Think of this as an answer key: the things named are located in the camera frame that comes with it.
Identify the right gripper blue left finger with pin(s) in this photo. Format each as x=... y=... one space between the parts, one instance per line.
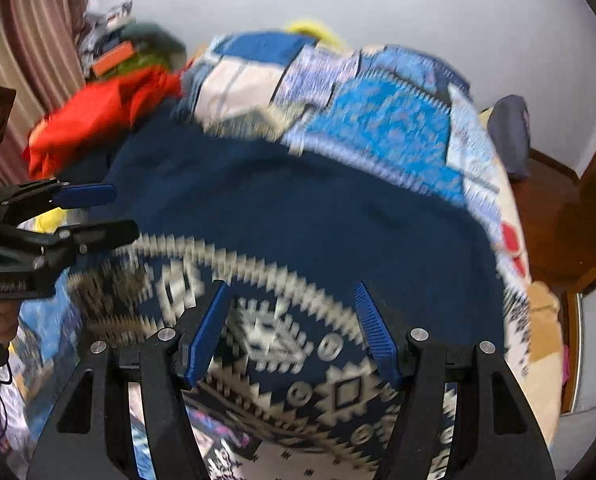
x=88 y=434

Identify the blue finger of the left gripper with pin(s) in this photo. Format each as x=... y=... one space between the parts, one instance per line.
x=101 y=236
x=79 y=196

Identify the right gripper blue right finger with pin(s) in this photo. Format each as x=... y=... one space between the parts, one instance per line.
x=496 y=435

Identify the navy patterned hooded jacket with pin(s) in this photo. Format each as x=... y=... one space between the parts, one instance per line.
x=291 y=391

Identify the red folded garment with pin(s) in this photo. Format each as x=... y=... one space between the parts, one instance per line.
x=96 y=117

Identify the beige colourful blanket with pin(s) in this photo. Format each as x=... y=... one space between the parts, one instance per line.
x=542 y=383

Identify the cluttered pile on table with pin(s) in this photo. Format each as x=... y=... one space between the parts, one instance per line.
x=102 y=35

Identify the orange box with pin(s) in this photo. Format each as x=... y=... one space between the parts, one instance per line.
x=113 y=58

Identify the striped brown curtain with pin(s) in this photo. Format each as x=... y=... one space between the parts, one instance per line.
x=39 y=60

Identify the dark green bag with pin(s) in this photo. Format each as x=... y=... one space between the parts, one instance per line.
x=153 y=39

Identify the yellow garment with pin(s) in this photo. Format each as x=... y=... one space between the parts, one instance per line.
x=318 y=31

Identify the blue patchwork bed quilt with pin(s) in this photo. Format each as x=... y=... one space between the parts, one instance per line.
x=398 y=115

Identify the grey purple backpack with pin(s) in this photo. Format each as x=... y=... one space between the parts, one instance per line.
x=509 y=128

